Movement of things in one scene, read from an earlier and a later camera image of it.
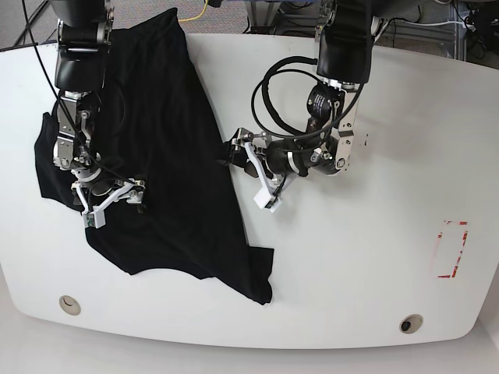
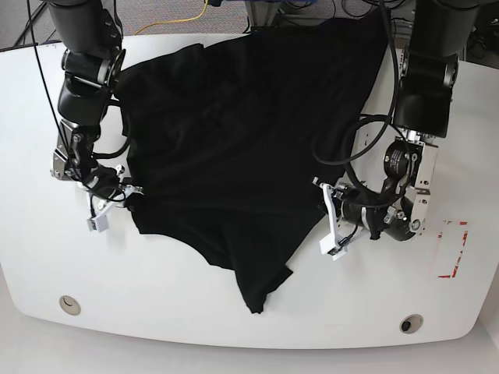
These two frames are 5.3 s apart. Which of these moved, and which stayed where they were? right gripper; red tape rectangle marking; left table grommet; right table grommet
Moved: right gripper
Stayed: red tape rectangle marking; right table grommet; left table grommet
